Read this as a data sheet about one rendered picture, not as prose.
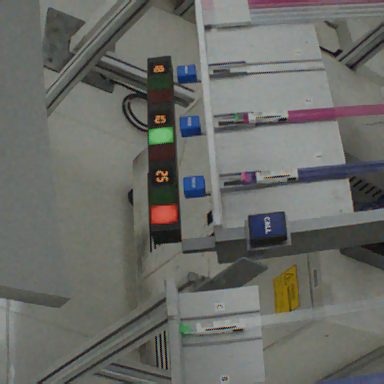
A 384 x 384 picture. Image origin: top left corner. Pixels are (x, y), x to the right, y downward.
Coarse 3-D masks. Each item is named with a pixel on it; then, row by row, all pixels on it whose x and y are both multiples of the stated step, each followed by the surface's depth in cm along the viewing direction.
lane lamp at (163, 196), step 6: (156, 192) 134; (162, 192) 134; (168, 192) 134; (174, 192) 134; (156, 198) 134; (162, 198) 133; (168, 198) 133; (174, 198) 133; (156, 204) 133; (162, 204) 133; (168, 204) 133
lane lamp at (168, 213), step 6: (174, 204) 133; (156, 210) 132; (162, 210) 132; (168, 210) 132; (174, 210) 132; (156, 216) 132; (162, 216) 132; (168, 216) 132; (174, 216) 131; (156, 222) 131; (162, 222) 131; (168, 222) 131
